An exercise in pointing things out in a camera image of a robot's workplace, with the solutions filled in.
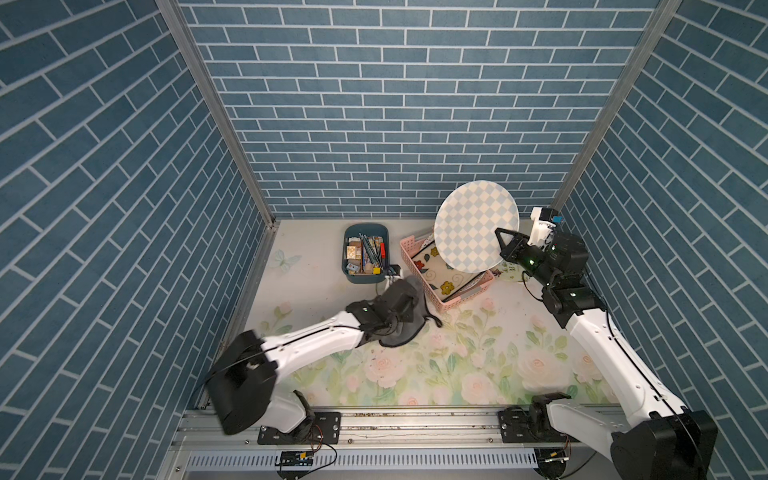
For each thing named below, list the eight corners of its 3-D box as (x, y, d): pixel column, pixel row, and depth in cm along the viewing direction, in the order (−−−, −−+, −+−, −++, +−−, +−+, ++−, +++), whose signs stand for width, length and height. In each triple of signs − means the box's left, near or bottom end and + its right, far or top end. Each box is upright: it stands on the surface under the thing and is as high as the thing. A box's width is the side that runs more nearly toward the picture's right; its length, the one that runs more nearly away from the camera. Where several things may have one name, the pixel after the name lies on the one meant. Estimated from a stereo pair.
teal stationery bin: (337, 283, 103) (335, 276, 100) (346, 231, 119) (344, 223, 116) (387, 283, 103) (387, 276, 100) (389, 231, 119) (389, 223, 116)
